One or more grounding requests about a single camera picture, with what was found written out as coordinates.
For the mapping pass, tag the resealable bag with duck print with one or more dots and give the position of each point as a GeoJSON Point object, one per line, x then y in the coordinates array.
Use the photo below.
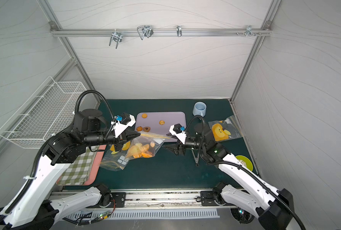
{"type": "Point", "coordinates": [115, 160]}

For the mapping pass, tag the metal hook clamp small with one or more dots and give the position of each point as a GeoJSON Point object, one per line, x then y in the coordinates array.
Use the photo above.
{"type": "Point", "coordinates": [179, 30]}

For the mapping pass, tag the metal tongs on table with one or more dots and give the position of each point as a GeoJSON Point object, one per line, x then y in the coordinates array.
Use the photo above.
{"type": "Point", "coordinates": [196, 157]}

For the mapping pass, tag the metal hook clamp middle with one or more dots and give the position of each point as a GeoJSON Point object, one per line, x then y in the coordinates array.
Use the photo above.
{"type": "Point", "coordinates": [145, 31]}

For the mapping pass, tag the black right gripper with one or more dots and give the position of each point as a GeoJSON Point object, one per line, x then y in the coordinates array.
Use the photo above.
{"type": "Point", "coordinates": [182, 145]}

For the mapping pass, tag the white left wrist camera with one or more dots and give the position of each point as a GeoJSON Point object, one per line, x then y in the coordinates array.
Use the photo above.
{"type": "Point", "coordinates": [122, 122]}

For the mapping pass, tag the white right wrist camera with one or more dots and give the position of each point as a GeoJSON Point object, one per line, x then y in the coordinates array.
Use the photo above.
{"type": "Point", "coordinates": [179, 132]}

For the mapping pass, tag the metal hook clamp left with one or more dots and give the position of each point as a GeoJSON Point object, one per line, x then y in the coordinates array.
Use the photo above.
{"type": "Point", "coordinates": [116, 38]}

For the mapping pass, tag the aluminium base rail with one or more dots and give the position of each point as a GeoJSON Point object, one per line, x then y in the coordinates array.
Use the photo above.
{"type": "Point", "coordinates": [188, 198]}

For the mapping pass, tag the white wire basket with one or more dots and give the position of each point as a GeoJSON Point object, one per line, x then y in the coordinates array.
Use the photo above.
{"type": "Point", "coordinates": [47, 111]}

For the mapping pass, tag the green bowl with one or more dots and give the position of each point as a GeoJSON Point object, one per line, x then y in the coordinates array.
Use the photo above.
{"type": "Point", "coordinates": [245, 161]}

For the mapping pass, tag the clear resealable bag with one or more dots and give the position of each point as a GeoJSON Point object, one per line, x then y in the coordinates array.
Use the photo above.
{"type": "Point", "coordinates": [224, 130]}

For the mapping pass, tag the pink tray with checked cloth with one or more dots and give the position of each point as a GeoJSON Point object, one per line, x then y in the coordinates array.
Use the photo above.
{"type": "Point", "coordinates": [79, 171]}

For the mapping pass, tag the resealable bag table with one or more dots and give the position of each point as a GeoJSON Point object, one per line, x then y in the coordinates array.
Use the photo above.
{"type": "Point", "coordinates": [145, 146]}

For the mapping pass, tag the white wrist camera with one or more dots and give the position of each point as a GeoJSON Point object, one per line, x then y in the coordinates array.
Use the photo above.
{"type": "Point", "coordinates": [122, 122]}
{"type": "Point", "coordinates": [179, 132]}

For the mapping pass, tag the brown heart cookie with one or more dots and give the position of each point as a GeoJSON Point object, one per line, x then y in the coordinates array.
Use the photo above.
{"type": "Point", "coordinates": [146, 129]}

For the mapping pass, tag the metal hook clamp right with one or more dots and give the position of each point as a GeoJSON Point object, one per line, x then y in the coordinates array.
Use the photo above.
{"type": "Point", "coordinates": [248, 32]}

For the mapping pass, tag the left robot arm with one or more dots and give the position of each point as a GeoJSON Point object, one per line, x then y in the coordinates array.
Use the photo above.
{"type": "Point", "coordinates": [30, 209]}

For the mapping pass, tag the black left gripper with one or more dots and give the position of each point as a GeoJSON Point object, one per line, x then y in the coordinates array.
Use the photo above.
{"type": "Point", "coordinates": [120, 138]}

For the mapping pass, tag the lilac plastic tray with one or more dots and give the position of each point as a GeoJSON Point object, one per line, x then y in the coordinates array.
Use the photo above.
{"type": "Point", "coordinates": [153, 119]}

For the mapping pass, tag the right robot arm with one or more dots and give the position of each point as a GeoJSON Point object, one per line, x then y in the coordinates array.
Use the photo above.
{"type": "Point", "coordinates": [273, 208]}

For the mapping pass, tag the light blue ceramic mug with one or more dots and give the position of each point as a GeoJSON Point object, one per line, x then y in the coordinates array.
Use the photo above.
{"type": "Point", "coordinates": [199, 109]}

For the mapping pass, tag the aluminium cross rail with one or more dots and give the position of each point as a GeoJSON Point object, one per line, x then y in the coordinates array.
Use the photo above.
{"type": "Point", "coordinates": [157, 32]}

